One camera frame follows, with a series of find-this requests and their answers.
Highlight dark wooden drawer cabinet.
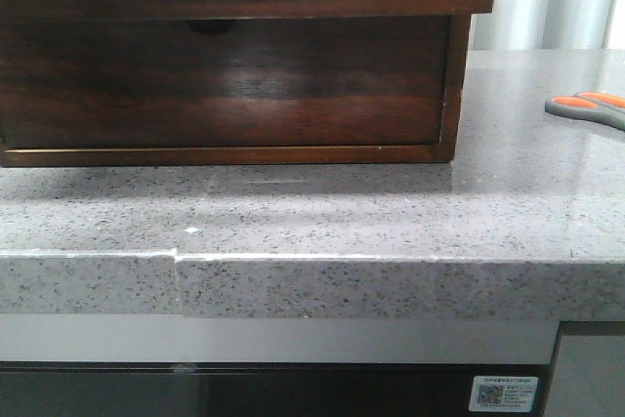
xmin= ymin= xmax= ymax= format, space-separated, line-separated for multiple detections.
xmin=0 ymin=12 xmax=473 ymax=167

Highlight white QR code sticker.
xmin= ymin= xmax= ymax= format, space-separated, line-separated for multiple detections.
xmin=469 ymin=376 xmax=539 ymax=413

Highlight grey pleated curtain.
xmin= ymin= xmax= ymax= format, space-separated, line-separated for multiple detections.
xmin=470 ymin=0 xmax=624 ymax=51

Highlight black appliance under counter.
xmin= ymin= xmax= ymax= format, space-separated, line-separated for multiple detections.
xmin=1 ymin=361 xmax=550 ymax=416

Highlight orange grey handled scissors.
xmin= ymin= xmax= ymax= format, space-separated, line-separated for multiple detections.
xmin=544 ymin=92 xmax=624 ymax=131

